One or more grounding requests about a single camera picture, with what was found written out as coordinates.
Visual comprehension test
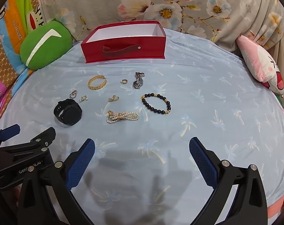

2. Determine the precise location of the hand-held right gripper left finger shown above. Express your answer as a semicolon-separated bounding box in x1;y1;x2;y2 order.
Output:
17;138;96;225

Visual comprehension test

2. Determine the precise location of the white pearl bracelet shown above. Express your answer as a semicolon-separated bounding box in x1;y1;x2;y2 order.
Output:
106;110;140;124

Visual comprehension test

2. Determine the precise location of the green round pillow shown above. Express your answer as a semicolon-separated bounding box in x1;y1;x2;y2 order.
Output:
20;21;73;70

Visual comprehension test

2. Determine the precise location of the black and gold bead bracelet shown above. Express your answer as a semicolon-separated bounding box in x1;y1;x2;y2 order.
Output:
141;93;172;115

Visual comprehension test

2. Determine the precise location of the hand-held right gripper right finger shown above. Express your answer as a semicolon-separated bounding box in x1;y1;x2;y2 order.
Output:
189;137;269;225

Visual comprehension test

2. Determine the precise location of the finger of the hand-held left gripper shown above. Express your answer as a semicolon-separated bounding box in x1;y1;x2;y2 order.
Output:
0;124;21;141
0;127;56;161

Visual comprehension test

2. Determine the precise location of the colourful cartoon printed blanket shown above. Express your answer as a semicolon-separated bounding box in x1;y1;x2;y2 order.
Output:
0;0;49;132

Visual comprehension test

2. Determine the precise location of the gold woven bangle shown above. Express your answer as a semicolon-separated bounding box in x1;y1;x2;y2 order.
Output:
88;75;107;89

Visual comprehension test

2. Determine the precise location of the grey floral blanket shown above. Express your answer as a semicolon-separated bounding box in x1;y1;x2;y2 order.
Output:
35;0;284;108

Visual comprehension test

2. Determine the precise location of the red box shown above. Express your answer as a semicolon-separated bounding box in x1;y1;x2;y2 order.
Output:
80;21;167;64

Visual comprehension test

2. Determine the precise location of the black smartwatch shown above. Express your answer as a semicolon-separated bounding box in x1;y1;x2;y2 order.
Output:
53;100;83;123

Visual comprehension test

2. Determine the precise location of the pink cartoon pillow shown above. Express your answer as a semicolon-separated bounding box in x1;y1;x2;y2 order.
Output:
236;35;284;98

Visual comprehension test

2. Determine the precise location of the dark metal link watch band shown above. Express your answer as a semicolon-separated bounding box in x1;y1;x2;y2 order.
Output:
132;72;146;89

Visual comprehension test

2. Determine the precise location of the light blue palm-print sheet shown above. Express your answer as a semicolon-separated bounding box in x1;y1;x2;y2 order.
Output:
0;27;284;225

